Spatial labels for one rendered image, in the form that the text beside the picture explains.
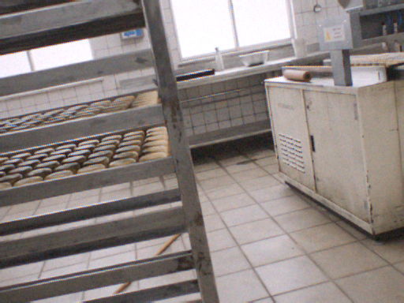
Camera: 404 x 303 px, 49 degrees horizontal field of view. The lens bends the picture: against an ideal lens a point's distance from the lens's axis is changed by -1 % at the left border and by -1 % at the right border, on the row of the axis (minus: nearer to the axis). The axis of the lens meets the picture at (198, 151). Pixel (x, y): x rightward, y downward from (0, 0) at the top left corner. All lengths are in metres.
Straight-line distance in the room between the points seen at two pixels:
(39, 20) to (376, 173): 1.90
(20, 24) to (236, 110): 4.62
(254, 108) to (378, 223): 3.17
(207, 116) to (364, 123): 3.16
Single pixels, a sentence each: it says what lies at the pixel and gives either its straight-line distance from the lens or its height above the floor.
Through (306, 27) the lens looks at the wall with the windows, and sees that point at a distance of 5.54.
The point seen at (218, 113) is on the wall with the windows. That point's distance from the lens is 5.24.
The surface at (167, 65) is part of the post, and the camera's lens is 0.71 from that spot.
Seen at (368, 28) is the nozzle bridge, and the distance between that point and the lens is 2.36.
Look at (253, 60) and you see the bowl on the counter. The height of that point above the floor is 0.94.
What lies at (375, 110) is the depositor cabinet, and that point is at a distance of 2.30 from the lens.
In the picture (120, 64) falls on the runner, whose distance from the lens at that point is 0.74.
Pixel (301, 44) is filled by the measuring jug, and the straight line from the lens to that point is 4.90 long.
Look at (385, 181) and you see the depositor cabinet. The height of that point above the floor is 0.35.
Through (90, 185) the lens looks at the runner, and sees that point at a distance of 0.78.
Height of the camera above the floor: 1.14
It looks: 12 degrees down
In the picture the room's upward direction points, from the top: 11 degrees counter-clockwise
